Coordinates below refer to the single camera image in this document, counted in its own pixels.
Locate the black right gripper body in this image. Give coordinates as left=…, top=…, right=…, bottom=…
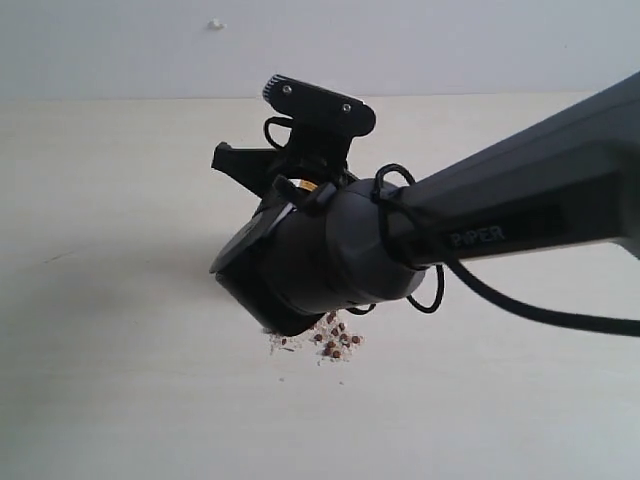
left=249, top=117, right=360, bottom=210

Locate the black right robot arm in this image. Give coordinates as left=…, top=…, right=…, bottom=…
left=211, top=75, right=639, bottom=337

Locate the pile of beans and rice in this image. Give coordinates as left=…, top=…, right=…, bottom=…
left=263, top=311, right=365, bottom=365

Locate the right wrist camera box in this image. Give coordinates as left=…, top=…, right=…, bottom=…
left=262, top=74, right=376, bottom=138

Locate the white wall anchor plug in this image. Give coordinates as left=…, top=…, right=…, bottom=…
left=206, top=18, right=226, bottom=31

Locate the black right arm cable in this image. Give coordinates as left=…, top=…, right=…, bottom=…
left=262, top=114, right=640, bottom=339

